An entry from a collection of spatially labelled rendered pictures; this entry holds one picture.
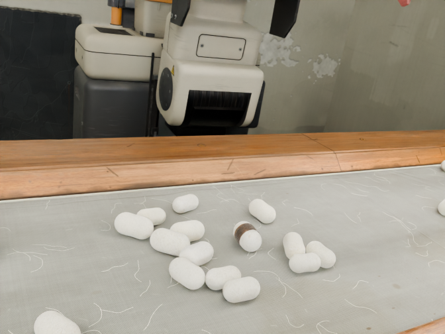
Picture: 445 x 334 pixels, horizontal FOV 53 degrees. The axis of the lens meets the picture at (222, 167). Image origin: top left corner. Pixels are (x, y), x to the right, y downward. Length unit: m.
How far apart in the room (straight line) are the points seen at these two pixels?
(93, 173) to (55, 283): 0.18
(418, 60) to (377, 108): 0.37
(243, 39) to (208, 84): 0.14
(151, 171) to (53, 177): 0.11
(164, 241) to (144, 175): 0.15
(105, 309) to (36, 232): 0.13
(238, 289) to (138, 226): 0.12
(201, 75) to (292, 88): 1.94
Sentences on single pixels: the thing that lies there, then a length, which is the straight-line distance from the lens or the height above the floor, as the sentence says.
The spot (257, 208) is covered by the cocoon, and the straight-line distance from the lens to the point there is 0.49.
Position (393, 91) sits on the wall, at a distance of 2.75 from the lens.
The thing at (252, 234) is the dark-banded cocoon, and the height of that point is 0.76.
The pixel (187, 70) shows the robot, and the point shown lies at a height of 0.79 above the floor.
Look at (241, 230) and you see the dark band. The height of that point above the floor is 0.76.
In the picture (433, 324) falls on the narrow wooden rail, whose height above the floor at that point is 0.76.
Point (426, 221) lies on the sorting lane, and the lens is 0.62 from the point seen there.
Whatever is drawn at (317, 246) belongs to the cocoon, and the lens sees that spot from 0.45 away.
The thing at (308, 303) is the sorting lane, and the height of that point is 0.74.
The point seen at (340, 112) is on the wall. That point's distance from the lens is 3.07.
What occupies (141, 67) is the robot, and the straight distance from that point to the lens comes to 1.31.
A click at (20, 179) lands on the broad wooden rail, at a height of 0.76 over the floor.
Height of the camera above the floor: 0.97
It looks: 22 degrees down
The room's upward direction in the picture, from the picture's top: 9 degrees clockwise
